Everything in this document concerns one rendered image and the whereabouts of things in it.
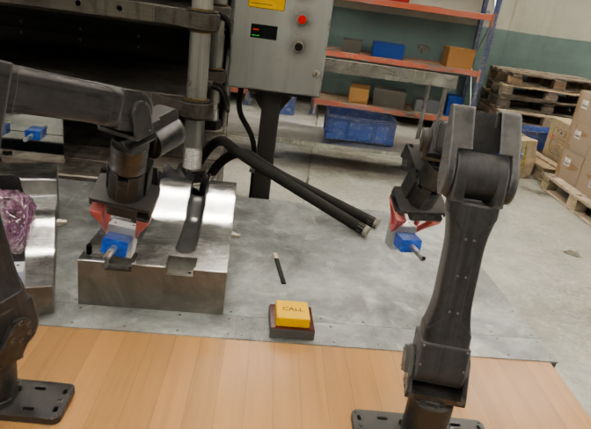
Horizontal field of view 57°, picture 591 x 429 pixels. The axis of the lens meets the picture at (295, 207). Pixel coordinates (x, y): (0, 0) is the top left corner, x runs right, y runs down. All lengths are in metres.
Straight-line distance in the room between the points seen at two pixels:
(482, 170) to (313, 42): 1.10
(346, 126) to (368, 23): 3.05
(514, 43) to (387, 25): 1.68
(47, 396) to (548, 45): 7.67
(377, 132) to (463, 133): 4.04
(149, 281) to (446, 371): 0.53
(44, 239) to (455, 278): 0.76
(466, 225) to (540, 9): 7.33
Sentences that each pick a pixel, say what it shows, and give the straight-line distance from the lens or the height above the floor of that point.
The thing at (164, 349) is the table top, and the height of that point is 0.80.
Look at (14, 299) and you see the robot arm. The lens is 0.78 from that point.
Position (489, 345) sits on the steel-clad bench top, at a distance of 1.13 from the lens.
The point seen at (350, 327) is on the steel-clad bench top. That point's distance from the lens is 1.06.
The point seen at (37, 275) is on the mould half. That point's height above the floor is 0.86.
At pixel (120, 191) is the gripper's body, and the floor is 1.04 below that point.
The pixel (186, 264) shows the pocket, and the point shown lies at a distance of 1.04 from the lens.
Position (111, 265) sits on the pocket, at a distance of 1.06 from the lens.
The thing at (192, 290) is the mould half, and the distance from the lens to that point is 1.01.
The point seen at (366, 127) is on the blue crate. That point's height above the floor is 0.40.
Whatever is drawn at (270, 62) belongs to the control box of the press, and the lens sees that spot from 1.75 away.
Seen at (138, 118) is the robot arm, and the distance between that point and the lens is 0.82.
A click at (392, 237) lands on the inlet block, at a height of 0.92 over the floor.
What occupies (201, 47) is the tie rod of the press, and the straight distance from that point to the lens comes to 1.63.
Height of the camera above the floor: 1.36
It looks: 21 degrees down
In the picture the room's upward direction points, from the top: 8 degrees clockwise
